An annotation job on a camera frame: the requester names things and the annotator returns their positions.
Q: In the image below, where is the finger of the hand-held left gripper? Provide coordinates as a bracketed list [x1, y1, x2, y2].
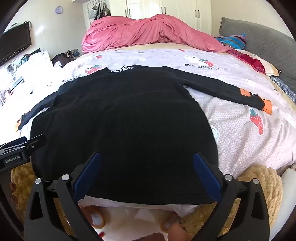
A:
[22, 134, 47, 151]

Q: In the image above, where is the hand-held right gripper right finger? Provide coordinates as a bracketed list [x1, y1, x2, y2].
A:
[193, 152, 270, 241]

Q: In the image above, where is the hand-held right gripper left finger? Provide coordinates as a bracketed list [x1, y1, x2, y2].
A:
[24, 152, 102, 241]

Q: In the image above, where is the black sweater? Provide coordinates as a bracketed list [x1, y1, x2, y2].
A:
[17, 65, 265, 205]

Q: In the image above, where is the dark clothes pile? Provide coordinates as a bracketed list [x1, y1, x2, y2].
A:
[51, 49, 80, 67]

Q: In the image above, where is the person's right hand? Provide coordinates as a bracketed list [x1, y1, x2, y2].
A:
[168, 220, 192, 241]

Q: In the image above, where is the strawberry printed blanket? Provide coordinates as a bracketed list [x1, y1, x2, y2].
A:
[0, 45, 296, 218]

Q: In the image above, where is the tan plush rug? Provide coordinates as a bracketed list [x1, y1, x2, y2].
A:
[10, 162, 284, 234]

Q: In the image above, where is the cluttered white desk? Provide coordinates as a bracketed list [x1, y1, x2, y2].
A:
[0, 62, 35, 109]

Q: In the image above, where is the white drawer cabinet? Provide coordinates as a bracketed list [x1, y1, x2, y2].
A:
[17, 49, 55, 93]

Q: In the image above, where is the white rounded object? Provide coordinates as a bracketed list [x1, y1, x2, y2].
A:
[270, 168, 296, 239]

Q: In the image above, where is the blue patterned cloth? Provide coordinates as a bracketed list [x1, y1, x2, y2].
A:
[269, 75, 296, 102]

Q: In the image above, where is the red patterned pillow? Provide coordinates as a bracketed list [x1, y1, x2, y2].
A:
[228, 47, 280, 76]

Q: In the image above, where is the striped pillow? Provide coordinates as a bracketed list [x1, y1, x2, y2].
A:
[216, 33, 247, 50]

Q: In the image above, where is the grey quilted headboard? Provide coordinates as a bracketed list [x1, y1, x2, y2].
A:
[218, 17, 296, 93]

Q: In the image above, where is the pink duvet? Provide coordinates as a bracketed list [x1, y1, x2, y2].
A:
[81, 13, 232, 54]

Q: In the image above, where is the white wardrobe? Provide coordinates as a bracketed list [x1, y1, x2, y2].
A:
[72, 0, 212, 36]

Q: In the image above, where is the black wall television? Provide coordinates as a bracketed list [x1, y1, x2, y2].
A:
[0, 21, 32, 66]

